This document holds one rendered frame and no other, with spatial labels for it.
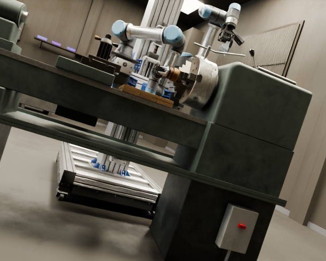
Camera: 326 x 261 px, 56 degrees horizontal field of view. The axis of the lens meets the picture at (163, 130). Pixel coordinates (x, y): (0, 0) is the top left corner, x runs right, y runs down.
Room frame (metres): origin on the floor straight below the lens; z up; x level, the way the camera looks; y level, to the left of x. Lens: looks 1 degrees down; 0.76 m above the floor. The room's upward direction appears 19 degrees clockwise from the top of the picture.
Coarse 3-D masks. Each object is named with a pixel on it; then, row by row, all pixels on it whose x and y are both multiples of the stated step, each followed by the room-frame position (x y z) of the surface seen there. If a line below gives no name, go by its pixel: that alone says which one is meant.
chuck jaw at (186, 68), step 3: (186, 63) 1.99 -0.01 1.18; (189, 63) 2.00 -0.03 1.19; (183, 66) 1.96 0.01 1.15; (186, 66) 1.97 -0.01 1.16; (189, 66) 1.98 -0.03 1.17; (180, 69) 1.94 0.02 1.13; (183, 69) 1.95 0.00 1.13; (186, 69) 1.96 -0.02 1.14; (189, 69) 1.97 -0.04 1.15; (183, 72) 1.95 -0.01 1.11; (186, 72) 1.95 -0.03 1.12; (189, 72) 1.96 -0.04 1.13
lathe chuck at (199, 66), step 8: (192, 64) 1.97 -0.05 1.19; (200, 64) 1.83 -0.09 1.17; (208, 64) 1.86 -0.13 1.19; (192, 72) 1.91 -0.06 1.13; (200, 72) 1.81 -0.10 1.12; (208, 72) 1.83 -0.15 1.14; (208, 80) 1.82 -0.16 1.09; (192, 88) 1.81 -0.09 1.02; (200, 88) 1.82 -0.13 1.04; (208, 88) 1.83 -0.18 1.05; (184, 96) 1.92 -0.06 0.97; (192, 96) 1.84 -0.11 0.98; (200, 96) 1.84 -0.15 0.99; (184, 104) 1.93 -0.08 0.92; (192, 104) 1.90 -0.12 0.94
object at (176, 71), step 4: (172, 68) 1.90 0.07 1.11; (176, 68) 1.92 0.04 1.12; (168, 72) 1.94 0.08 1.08; (172, 72) 1.89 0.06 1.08; (176, 72) 1.89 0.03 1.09; (168, 76) 1.89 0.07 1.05; (172, 76) 1.89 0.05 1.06; (176, 76) 1.89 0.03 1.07; (172, 80) 1.91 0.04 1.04; (176, 80) 1.90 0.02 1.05; (180, 80) 1.92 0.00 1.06
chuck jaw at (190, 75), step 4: (180, 72) 1.88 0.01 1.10; (184, 72) 1.86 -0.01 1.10; (180, 76) 1.87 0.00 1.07; (184, 76) 1.85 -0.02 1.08; (188, 76) 1.84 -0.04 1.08; (192, 76) 1.82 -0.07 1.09; (196, 76) 1.82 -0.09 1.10; (200, 76) 1.81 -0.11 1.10; (184, 80) 1.91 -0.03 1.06; (188, 80) 1.87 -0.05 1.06; (192, 80) 1.83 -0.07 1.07; (196, 80) 1.81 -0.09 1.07; (200, 80) 1.81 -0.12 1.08
